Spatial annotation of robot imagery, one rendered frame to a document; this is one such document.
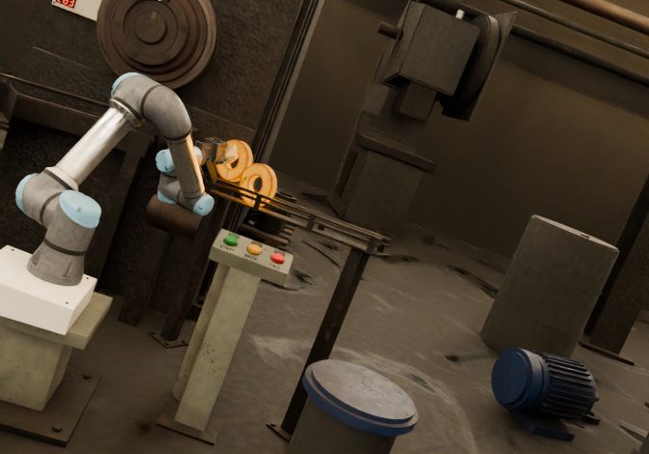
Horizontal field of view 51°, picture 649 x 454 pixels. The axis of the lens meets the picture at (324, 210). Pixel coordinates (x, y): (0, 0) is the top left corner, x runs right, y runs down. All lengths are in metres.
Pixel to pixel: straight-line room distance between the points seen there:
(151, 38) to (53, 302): 1.21
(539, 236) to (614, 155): 5.20
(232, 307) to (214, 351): 0.15
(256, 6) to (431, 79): 4.12
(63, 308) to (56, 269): 0.15
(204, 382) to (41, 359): 0.48
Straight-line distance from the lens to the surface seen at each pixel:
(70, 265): 1.98
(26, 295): 1.88
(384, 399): 1.84
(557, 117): 9.25
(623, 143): 9.57
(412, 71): 6.78
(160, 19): 2.70
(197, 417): 2.23
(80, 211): 1.93
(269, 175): 2.43
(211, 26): 2.75
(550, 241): 4.38
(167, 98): 2.05
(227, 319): 2.09
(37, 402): 2.09
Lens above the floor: 1.10
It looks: 9 degrees down
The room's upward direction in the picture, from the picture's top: 21 degrees clockwise
